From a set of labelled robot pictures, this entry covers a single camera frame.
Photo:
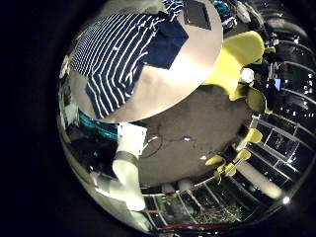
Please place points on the navy white striped garment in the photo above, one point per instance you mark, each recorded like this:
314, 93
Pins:
115, 59

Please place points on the black rectangular table mat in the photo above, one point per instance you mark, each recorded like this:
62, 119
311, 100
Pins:
197, 14

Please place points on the teal cloth pile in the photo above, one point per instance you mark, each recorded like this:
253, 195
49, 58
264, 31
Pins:
222, 8

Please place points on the white box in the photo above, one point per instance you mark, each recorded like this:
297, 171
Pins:
243, 11

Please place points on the large yellow-green chair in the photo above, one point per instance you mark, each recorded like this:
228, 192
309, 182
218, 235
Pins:
235, 59

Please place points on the teal striped panel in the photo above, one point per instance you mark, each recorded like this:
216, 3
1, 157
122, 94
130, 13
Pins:
95, 126

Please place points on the white round object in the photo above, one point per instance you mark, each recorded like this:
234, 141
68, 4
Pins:
247, 75

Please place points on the white floor plug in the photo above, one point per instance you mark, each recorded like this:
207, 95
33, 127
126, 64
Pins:
187, 139

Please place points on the person in dark clothes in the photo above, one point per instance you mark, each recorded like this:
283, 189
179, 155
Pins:
268, 85

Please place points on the blue lit screen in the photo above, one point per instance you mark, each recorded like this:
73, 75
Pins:
278, 84

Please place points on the white floor scrap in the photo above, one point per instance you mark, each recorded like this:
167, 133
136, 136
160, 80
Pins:
203, 158

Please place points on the small yellow-green chair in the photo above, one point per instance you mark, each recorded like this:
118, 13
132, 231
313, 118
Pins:
228, 169
243, 154
214, 160
254, 135

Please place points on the long white bench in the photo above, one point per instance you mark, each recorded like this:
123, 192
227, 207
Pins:
260, 181

